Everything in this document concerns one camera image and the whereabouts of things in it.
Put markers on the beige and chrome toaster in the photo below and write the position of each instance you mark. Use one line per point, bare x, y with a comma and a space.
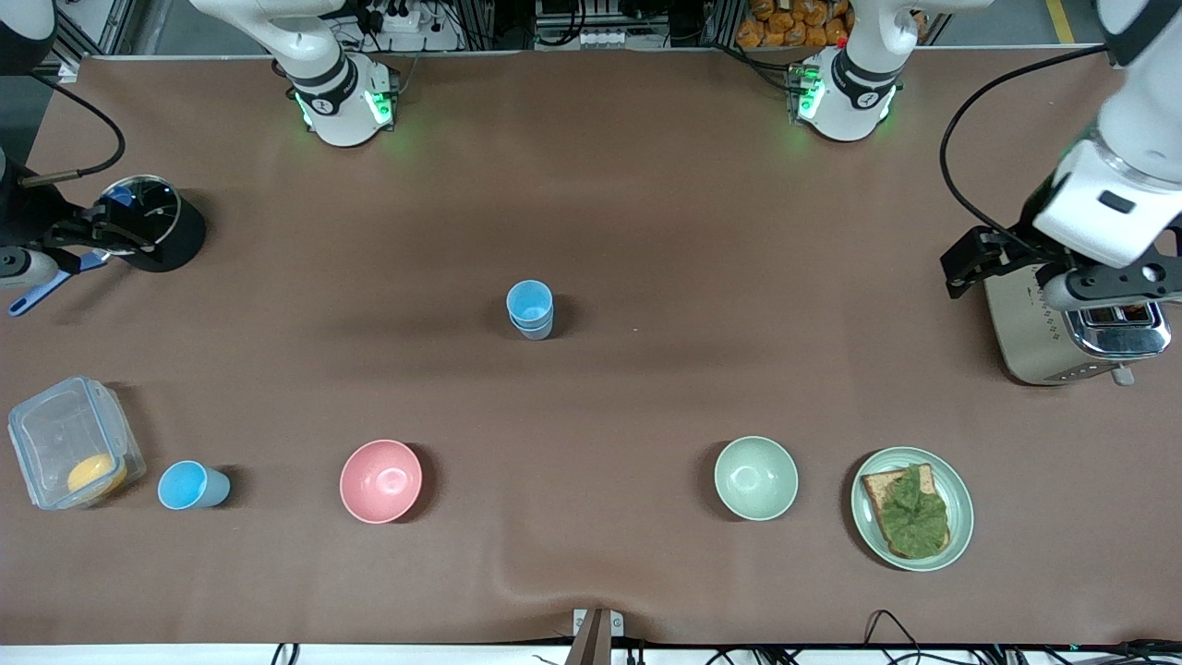
1025, 342

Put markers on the pale green bowl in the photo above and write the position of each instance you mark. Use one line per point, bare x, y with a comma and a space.
755, 477

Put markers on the clear plastic food container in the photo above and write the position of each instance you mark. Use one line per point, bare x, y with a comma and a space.
55, 429

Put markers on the basket of bread rolls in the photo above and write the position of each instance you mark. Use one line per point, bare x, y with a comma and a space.
785, 23

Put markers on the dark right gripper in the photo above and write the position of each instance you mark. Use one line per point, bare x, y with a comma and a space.
20, 214

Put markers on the pink bowl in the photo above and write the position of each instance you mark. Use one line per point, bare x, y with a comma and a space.
380, 480

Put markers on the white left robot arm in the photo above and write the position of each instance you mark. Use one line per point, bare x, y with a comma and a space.
854, 102

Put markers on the green lettuce leaf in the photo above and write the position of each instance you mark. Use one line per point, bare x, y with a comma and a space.
914, 517

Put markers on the pale green plate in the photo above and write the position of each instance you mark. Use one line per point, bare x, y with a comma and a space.
961, 508

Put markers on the white power strip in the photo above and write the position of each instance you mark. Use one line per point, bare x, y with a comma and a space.
406, 23

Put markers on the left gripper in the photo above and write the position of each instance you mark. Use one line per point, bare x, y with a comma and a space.
1023, 244

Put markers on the brown bread slice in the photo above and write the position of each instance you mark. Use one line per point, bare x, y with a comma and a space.
875, 485

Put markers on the metal table clamp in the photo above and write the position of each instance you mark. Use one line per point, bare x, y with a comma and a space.
591, 642

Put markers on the brown table cover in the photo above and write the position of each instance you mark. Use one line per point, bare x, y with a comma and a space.
591, 185

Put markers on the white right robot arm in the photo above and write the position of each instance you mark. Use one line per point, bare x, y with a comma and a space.
337, 111

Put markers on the blue plastic cup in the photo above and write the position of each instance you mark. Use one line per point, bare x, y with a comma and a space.
185, 485
533, 333
529, 300

